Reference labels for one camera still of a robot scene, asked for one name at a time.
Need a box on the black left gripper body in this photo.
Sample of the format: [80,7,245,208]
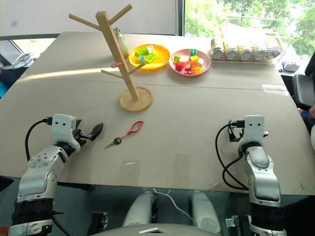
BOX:
[72,119,88,147]

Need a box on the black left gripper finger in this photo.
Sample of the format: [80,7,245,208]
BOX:
[90,122,104,136]
[83,129,102,142]

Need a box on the wooden tree-shaped hanging rack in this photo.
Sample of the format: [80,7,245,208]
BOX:
[68,3,154,113]

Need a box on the row of cans in tray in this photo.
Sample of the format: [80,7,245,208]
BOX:
[210,36,286,65]

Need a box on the orange toy brick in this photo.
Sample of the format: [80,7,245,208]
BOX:
[189,61,204,75]

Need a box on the black office chair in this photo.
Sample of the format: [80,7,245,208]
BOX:
[292,53,315,111]

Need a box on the white rounded robot leg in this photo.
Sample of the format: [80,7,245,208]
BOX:
[191,191,221,235]
[122,191,158,227]

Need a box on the silver drink can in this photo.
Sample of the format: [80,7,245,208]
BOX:
[265,45,283,60]
[223,41,238,61]
[252,45,267,62]
[237,44,253,62]
[211,38,224,61]

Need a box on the purple folded object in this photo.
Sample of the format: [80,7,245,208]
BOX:
[281,61,300,73]

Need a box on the large green toy brick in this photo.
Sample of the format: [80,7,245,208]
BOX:
[134,46,150,57]

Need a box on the green drink bottle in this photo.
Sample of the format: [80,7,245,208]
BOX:
[113,27,129,59]

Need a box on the pink round plate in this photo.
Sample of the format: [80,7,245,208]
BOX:
[168,48,212,78]

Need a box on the yellow round plate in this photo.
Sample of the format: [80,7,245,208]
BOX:
[128,43,171,71]

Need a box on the grey robot torso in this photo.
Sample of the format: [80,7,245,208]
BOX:
[90,223,223,236]

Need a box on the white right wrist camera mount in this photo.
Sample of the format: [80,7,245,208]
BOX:
[239,115,269,148]

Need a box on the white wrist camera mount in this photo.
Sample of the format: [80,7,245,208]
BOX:
[51,114,82,151]
[239,115,269,148]

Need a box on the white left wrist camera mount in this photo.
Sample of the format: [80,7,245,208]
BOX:
[51,114,82,151]

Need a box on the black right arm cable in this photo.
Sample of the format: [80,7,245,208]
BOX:
[215,119,250,191]

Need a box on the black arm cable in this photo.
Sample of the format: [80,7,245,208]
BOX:
[215,119,250,191]
[24,118,54,162]

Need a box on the key with red strap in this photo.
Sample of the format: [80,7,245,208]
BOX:
[104,120,145,149]

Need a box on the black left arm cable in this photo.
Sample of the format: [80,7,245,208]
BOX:
[24,118,54,162]

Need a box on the white thin cable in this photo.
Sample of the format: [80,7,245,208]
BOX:
[152,187,198,227]

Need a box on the white bundled cable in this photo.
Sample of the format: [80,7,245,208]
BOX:
[11,52,34,70]

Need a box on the black window frame post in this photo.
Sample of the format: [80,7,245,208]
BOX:
[174,0,186,36]

